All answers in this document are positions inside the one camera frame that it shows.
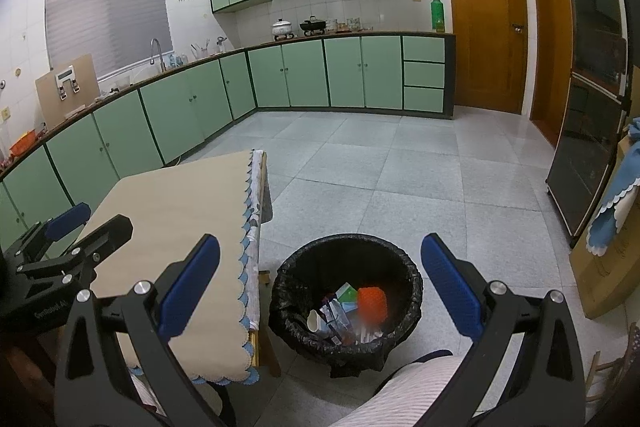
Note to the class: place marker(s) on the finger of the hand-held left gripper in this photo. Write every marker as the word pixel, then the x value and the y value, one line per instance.
pixel 112 232
pixel 67 219

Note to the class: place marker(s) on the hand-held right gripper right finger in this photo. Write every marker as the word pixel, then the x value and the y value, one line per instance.
pixel 450 287

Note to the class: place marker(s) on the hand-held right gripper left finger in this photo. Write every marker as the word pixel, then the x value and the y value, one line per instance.
pixel 192 287

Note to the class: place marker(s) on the large orange foam fruit net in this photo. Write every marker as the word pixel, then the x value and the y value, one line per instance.
pixel 372 304

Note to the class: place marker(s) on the white green plastic bag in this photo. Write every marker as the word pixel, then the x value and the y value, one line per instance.
pixel 346 297

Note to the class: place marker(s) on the black trash bin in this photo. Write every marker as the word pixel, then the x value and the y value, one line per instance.
pixel 300 267

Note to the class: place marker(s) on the orange basket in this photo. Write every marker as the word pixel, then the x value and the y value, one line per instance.
pixel 22 147

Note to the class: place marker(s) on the floral undercloth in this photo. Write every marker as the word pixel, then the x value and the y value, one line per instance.
pixel 256 207

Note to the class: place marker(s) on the person's leg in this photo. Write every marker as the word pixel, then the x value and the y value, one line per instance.
pixel 420 392

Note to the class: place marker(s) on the cardboard box with scale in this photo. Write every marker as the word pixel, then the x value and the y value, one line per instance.
pixel 47 97

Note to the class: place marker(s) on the wooden stool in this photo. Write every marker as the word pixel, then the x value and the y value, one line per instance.
pixel 597 367

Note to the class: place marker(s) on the blue scalloped cloth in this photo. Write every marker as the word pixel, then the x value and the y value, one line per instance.
pixel 620 187

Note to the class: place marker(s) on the utensil holder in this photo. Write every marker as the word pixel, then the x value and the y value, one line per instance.
pixel 199 52

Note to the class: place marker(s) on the black glass cabinet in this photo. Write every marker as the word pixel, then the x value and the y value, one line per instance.
pixel 585 132

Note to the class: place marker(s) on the grey window blind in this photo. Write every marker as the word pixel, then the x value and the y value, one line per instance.
pixel 107 12

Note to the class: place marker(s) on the green lower cabinets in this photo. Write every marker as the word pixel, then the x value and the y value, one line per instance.
pixel 300 72

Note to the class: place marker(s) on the narrow wooden door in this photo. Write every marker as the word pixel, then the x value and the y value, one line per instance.
pixel 550 47

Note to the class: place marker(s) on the white pot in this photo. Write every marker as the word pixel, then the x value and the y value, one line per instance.
pixel 282 29

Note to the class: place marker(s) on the wide wooden door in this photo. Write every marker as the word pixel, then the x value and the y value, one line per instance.
pixel 482 22

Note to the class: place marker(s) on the green bottle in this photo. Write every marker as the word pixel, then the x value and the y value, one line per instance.
pixel 438 14

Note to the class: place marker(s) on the glass container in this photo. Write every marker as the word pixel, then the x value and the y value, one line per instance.
pixel 353 25

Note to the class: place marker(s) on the black wok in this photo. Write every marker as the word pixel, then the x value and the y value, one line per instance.
pixel 314 26

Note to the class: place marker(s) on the wall socket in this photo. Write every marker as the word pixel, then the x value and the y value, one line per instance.
pixel 4 114

